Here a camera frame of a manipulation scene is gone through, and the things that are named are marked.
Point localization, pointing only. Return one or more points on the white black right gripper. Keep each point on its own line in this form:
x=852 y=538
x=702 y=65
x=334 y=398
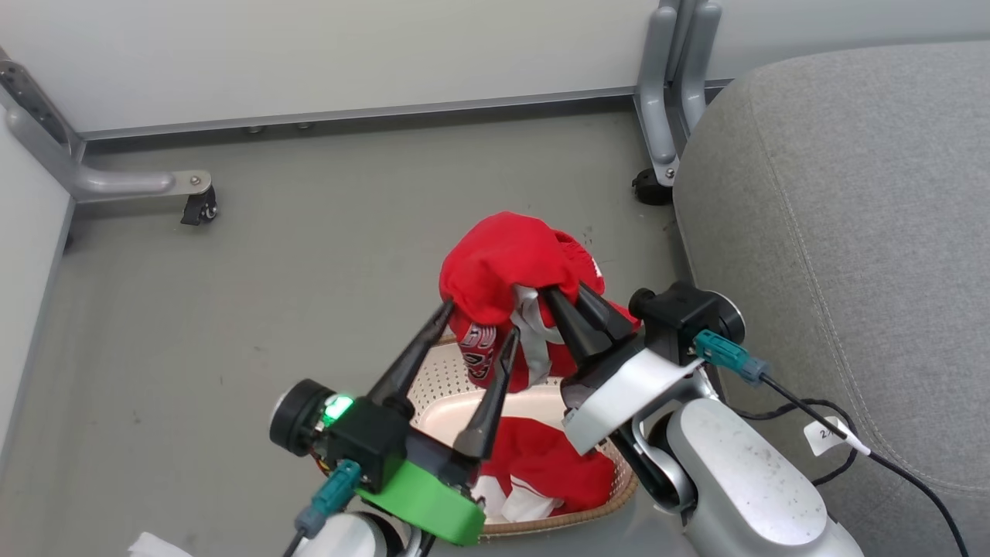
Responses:
x=626 y=394

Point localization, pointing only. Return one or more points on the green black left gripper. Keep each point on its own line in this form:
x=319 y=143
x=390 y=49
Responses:
x=418 y=483

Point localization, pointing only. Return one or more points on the red printed basketball jersey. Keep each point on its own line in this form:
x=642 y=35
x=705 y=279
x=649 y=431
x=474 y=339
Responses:
x=499 y=263

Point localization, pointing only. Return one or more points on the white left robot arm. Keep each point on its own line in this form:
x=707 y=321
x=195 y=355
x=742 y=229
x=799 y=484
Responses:
x=348 y=541

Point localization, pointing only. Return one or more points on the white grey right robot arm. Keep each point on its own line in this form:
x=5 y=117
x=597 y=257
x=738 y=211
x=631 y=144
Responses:
x=742 y=480

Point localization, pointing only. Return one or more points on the cream perforated laundry basket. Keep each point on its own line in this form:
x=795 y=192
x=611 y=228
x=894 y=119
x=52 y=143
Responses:
x=445 y=414

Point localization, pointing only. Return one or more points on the grey fabric sofa seat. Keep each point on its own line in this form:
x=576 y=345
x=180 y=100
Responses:
x=889 y=232

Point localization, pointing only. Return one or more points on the black caster wheel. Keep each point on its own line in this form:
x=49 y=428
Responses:
x=651 y=189
x=199 y=209

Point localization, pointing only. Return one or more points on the white crumpled object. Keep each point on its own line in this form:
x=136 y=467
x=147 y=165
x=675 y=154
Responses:
x=155 y=546

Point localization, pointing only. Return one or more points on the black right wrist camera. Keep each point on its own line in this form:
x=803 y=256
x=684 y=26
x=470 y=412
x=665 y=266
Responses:
x=684 y=309

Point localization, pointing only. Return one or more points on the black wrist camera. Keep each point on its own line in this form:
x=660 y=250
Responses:
x=298 y=418
x=684 y=309

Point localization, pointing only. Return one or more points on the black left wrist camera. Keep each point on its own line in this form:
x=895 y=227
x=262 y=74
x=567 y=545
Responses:
x=298 y=418

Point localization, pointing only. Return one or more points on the grey metal frame leg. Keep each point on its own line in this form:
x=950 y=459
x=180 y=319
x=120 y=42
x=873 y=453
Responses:
x=673 y=77
x=116 y=182

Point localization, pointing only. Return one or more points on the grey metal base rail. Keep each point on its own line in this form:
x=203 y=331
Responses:
x=348 y=113

